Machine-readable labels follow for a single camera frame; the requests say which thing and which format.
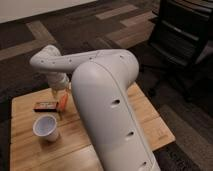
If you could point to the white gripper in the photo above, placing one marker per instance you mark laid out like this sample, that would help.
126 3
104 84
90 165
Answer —
58 81

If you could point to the orange pepper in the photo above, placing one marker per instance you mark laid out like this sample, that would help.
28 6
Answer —
62 104

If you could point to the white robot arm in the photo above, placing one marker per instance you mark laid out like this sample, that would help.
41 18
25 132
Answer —
99 84

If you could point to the dark red snack box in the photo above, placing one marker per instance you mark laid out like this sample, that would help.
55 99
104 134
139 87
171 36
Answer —
45 107

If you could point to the black office chair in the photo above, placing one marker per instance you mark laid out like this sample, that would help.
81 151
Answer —
180 35

